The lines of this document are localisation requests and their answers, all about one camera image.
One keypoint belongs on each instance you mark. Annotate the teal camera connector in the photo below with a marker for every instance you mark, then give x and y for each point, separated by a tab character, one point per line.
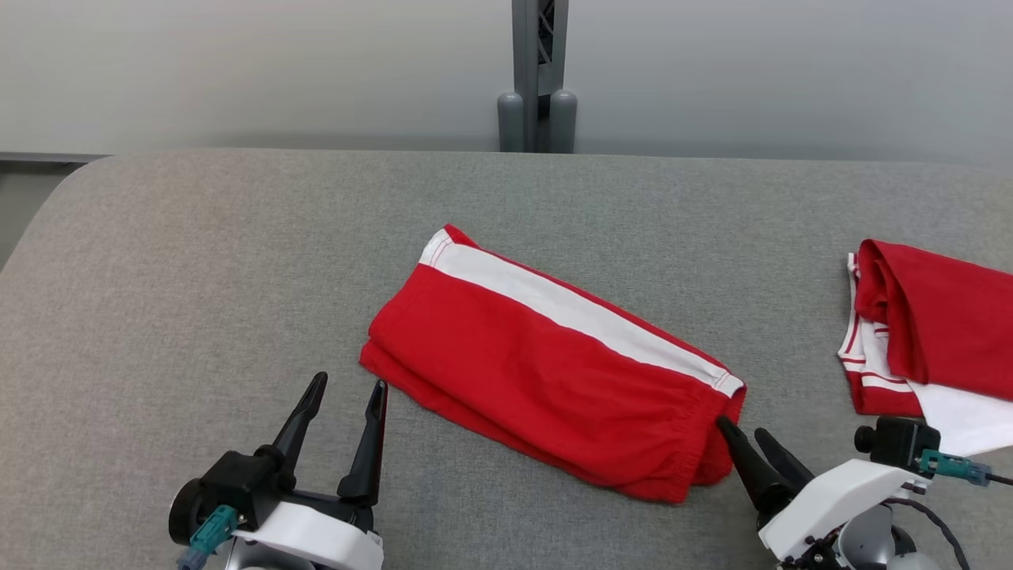
954	467
210	530

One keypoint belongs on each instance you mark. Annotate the teal right camera connector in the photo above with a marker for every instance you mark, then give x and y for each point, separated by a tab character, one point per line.
954	467

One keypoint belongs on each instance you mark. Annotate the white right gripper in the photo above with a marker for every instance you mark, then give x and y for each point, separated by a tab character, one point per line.
839	495

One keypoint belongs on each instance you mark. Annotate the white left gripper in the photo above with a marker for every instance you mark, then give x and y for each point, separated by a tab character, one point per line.
316	538

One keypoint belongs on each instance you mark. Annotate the red jersey with white sleeves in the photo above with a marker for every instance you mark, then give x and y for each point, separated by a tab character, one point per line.
942	317

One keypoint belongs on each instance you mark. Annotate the grey partition post with feet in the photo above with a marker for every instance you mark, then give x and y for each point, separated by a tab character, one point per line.
526	47

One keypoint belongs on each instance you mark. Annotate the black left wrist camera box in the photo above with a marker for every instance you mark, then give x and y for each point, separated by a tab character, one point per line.
237	483

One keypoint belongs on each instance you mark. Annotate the grey baseboard strip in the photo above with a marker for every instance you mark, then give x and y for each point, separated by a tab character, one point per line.
47	157

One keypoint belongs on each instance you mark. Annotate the red shorts with white stripe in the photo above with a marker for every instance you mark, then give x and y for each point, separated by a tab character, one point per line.
538	372

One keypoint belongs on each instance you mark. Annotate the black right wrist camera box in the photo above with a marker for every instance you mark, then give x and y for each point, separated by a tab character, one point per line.
902	443

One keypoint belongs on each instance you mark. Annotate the teal left camera connector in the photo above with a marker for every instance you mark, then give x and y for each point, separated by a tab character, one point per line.
210	530

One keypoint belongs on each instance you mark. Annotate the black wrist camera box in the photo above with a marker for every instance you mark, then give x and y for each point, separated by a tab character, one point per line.
902	443
237	483

